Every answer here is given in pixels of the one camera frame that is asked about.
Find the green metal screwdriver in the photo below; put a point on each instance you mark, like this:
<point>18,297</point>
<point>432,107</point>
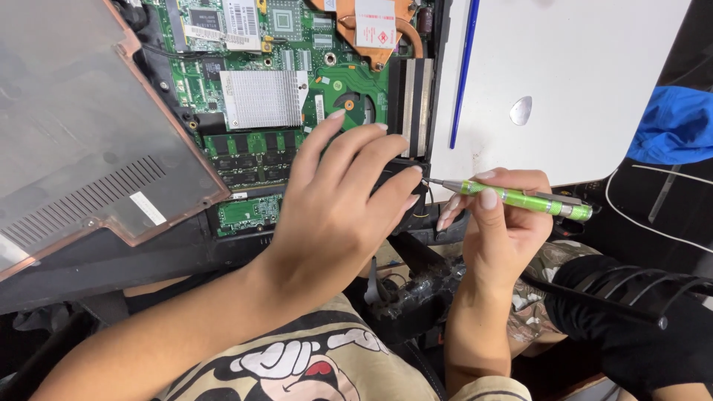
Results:
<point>529,200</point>

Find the green laptop motherboard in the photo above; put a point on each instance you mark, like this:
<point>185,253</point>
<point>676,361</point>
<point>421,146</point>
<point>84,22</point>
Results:
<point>312,61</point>

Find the small green circuit card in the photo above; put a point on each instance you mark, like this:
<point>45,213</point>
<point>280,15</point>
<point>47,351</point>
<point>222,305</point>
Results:
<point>245,211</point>

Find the black taped bundle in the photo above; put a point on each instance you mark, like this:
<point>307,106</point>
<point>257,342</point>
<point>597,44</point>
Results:
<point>418,301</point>

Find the silver metal pick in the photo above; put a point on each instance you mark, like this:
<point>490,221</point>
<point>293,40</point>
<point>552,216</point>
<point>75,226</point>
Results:
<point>521,110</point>

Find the black laptop fan housing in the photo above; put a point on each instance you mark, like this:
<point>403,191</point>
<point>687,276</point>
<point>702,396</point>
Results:
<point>415,220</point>

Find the blue cloth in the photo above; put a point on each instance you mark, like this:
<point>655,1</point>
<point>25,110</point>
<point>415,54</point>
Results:
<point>674,125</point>

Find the person's left hand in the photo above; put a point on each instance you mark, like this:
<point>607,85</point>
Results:
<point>328,223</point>

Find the green memory modules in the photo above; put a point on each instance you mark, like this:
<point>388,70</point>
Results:
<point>250,159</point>

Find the black laptop chassis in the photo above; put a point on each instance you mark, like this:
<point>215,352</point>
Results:
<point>167,259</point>

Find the blue pen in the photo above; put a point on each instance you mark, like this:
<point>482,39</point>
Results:
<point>463,72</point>

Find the beige cartoon print shirt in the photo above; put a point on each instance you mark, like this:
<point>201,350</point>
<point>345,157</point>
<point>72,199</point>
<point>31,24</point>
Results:
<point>312,362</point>

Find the silver finned heatsink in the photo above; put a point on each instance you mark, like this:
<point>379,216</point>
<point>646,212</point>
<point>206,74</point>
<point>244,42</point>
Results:
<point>262,100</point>

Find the metal ruler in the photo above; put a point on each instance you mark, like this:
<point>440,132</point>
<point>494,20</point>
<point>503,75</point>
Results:
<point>665,192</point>

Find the camouflage shorts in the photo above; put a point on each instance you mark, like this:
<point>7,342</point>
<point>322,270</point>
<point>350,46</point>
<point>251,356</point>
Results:
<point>535,301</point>

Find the black fabric bag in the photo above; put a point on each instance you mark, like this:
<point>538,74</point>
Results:
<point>640,339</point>

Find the grey laptop bottom cover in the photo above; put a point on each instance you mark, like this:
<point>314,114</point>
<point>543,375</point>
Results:
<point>83,122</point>

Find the copper heat pipe plate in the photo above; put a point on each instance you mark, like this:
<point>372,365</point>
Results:
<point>345,22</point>

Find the person's right hand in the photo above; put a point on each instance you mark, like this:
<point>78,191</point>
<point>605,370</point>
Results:
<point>504,245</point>

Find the black thin rod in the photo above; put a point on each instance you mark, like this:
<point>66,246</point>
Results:
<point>590,301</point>

